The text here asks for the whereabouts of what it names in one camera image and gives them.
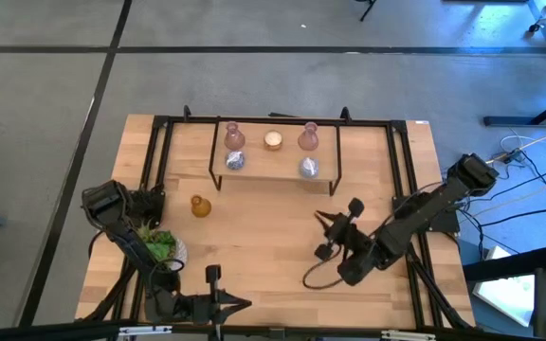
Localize green succulent in white pot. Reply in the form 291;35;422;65
136;223;189;272

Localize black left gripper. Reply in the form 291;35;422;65
145;264;253;341

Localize pink glass candlestick holder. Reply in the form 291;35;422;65
297;121;320;152
223;121;246;152

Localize bright tilted screen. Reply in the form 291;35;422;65
471;245;536;328

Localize blue metal desk frame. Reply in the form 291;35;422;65
483;0;546;128

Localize black power adapter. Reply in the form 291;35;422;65
494;149;523;165

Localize silver metal bracket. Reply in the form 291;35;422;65
380;330;438;341
118;325;173;338

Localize amber glass candlestick holder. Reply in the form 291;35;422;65
190;194;213;219

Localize black stand leg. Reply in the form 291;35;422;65
355;0;378;23

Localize wooden shelf riser black legs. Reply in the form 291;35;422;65
208;120;343;197

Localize black aluminium table frame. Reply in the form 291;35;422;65
76;104;476;341

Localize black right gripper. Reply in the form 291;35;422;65
314;197;365;260

